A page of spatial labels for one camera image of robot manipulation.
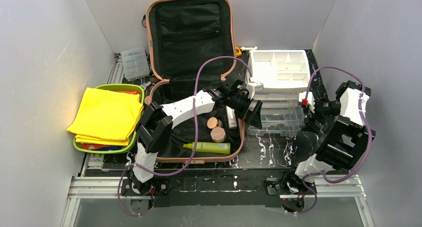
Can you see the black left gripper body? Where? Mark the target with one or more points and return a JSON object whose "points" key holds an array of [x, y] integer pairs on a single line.
{"points": [[247, 107]]}

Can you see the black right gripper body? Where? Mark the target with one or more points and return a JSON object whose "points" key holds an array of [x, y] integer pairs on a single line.
{"points": [[309, 119]]}

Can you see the clear plastic drawer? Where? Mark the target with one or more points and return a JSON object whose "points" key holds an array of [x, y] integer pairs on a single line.
{"points": [[284, 121]]}

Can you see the white divided organizer box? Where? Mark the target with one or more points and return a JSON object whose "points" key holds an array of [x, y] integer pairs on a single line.
{"points": [[284, 74]]}

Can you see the pink hard shell suitcase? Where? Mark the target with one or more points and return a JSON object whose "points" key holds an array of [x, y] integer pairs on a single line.
{"points": [[191, 45]]}

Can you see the lime green plastic basin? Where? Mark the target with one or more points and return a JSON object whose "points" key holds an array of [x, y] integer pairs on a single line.
{"points": [[137, 90]]}

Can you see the yellow cloth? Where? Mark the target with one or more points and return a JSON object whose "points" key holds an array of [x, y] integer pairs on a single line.
{"points": [[105, 116]]}

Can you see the red white tie-dye cloth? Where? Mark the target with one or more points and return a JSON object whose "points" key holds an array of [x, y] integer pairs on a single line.
{"points": [[95, 146]]}

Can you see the blue towel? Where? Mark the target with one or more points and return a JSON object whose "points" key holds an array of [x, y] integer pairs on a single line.
{"points": [[110, 148]]}

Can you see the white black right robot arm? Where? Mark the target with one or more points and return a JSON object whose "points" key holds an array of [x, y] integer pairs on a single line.
{"points": [[344, 141]]}

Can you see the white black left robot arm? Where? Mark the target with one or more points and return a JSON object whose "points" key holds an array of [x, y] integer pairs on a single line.
{"points": [[157, 121]]}

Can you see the round gold black jar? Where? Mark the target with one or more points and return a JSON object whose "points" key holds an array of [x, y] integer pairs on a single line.
{"points": [[213, 122]]}

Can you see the pink octagonal compact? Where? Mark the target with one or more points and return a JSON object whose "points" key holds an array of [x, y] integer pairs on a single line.
{"points": [[218, 134]]}

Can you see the yellow green spray bottle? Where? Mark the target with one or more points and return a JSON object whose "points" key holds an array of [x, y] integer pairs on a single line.
{"points": [[213, 147]]}

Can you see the clear screw assortment box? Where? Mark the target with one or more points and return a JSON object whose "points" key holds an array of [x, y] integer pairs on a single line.
{"points": [[135, 64]]}

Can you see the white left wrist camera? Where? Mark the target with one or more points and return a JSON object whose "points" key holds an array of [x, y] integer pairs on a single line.
{"points": [[252, 88]]}

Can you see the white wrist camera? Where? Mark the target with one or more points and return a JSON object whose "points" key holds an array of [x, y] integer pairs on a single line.
{"points": [[307, 101], [252, 88]]}

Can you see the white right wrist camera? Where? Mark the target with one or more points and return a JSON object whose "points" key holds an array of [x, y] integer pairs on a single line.
{"points": [[307, 101]]}

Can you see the aluminium base frame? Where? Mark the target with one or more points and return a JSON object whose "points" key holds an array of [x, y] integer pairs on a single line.
{"points": [[206, 197]]}

